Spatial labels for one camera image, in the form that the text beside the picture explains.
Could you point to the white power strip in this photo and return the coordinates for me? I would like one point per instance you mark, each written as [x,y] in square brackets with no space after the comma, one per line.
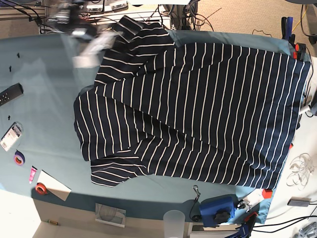
[146,16]

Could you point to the navy white striped t-shirt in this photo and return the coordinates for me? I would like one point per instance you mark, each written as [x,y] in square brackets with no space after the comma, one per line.
[210,112]

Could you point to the silver carabiner with cord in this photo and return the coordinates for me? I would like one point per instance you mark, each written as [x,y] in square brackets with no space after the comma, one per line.
[197,217]

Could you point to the blue clamp with knob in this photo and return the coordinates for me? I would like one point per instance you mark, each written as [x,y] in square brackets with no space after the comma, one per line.
[217,212]

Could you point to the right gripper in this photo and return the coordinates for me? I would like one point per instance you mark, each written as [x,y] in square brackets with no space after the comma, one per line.
[89,58]

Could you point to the small red cube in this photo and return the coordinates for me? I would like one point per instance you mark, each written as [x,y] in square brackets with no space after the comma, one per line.
[267,193]

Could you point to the translucent plastic cup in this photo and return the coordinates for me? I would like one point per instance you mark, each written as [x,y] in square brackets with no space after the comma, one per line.
[174,222]

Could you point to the bundle of white zip ties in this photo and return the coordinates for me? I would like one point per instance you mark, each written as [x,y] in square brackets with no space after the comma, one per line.
[301,169]

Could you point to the blue red bar clamp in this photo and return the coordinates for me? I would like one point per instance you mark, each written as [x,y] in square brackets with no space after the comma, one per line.
[244,231]

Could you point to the white paper sheet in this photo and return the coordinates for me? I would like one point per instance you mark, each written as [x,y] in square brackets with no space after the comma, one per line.
[54,186]

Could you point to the black white marker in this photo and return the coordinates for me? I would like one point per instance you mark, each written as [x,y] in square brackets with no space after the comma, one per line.
[304,109]

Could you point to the orange tape roll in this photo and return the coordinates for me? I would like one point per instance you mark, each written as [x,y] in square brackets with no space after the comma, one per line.
[41,189]

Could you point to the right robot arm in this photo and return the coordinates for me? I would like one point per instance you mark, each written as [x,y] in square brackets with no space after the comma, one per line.
[69,19]

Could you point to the orange black clamp tool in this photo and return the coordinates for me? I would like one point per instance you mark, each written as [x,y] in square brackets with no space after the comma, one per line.
[300,52]

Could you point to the printed diagram paper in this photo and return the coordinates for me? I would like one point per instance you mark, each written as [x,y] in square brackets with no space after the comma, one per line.
[110,215]

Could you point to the grey flat adapter box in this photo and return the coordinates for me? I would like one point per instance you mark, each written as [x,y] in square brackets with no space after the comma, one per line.
[299,202]

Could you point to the pink glue tube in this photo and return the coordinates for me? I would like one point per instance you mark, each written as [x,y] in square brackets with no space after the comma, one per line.
[32,174]

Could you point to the blue handled spring clamp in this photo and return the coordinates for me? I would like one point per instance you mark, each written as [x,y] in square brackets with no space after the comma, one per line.
[286,28]

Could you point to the teal table cloth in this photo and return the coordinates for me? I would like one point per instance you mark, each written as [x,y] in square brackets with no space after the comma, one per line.
[42,65]

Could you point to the black remote control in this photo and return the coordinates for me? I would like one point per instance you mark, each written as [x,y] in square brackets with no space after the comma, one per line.
[11,93]

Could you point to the purple tape roll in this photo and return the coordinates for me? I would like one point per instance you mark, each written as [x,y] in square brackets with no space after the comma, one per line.
[19,158]

